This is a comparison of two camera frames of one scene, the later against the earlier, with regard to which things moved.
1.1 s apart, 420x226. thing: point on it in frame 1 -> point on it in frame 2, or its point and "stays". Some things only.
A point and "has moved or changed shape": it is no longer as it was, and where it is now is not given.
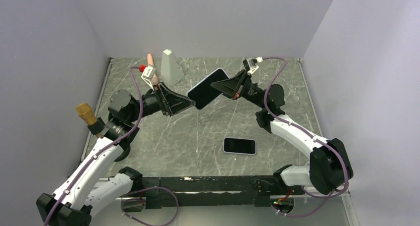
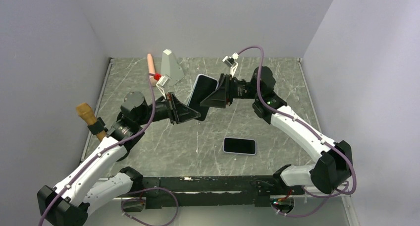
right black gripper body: [242, 88] -> [228, 94]
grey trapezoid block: [171, 73] stays
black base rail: [208, 191] stays
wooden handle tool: [86, 113] stays
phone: [203, 93] has moved or changed shape
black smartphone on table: [239, 145] stays
